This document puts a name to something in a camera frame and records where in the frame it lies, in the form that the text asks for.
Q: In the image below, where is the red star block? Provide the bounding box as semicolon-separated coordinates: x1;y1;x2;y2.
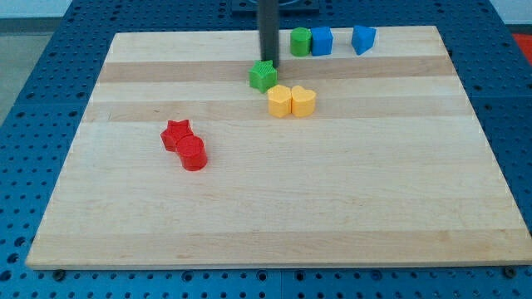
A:
160;120;193;152

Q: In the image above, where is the green star block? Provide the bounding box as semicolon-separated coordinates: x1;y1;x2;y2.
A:
249;60;278;93

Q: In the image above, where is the yellow heart block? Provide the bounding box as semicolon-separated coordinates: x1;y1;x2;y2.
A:
291;86;317;117

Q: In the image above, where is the green cylinder block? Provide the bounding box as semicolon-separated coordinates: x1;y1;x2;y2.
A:
290;27;312;56

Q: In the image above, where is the light wooden board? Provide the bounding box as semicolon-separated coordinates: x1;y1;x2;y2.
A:
26;26;531;270

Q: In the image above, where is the yellow pentagon block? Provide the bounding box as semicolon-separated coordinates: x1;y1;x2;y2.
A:
267;85;292;118

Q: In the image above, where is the red cylinder block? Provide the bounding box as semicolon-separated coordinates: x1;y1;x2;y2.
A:
176;135;208;171

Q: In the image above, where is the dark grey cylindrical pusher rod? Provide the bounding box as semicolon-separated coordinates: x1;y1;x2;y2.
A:
257;0;279;68

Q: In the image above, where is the blue triangular block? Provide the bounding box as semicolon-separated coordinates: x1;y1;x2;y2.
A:
351;25;377;56

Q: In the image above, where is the blue cube block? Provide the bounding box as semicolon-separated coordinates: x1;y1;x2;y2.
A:
311;27;333;56

